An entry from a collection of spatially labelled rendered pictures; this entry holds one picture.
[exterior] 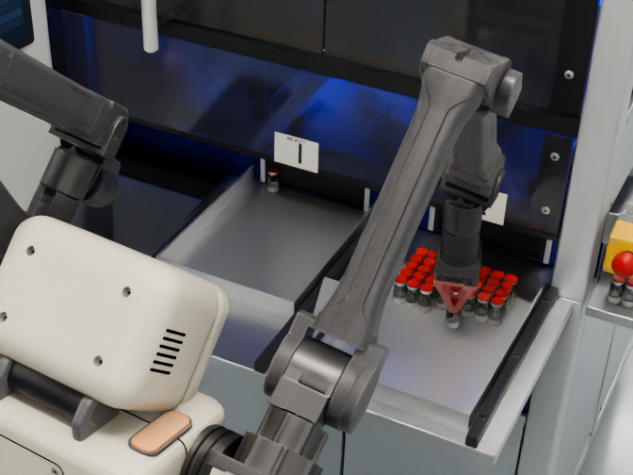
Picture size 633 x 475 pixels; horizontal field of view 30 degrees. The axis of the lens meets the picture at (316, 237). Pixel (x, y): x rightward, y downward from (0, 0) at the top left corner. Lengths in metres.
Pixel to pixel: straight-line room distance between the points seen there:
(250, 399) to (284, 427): 1.28
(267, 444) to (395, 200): 0.28
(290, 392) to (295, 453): 0.06
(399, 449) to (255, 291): 0.59
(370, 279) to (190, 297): 0.19
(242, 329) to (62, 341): 0.73
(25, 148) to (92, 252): 1.01
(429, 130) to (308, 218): 0.92
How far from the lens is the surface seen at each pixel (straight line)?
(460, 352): 1.87
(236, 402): 2.50
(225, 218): 2.14
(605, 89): 1.81
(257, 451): 1.20
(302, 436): 1.20
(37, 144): 2.21
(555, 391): 2.14
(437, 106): 1.25
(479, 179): 1.64
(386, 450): 2.39
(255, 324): 1.90
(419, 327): 1.90
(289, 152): 2.07
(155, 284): 1.15
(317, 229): 2.11
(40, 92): 1.32
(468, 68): 1.25
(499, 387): 1.79
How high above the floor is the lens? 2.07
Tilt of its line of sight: 35 degrees down
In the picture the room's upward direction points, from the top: 2 degrees clockwise
